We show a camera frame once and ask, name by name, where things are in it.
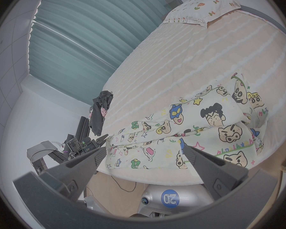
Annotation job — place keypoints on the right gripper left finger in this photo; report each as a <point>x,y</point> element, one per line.
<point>76,173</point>

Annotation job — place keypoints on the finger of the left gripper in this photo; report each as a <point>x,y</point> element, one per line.
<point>102,139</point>

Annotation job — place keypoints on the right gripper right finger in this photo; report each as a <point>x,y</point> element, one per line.
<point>216,175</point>

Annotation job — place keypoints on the white printed pyjama top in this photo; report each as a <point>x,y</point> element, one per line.
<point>205,127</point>

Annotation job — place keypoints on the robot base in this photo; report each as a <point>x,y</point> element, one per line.
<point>157,199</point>

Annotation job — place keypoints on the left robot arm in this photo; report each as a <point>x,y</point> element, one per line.
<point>41,148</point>

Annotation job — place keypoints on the pile of clothes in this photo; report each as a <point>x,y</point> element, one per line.
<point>96,118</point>

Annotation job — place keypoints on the black chest of drawers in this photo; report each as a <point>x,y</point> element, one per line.
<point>82,127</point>

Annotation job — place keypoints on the blue-green curtain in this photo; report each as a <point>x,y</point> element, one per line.
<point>97,18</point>
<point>69,65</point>

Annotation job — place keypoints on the bed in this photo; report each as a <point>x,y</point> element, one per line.
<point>181,63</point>

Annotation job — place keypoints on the white printed pillow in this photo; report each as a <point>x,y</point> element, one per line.
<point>200,8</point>

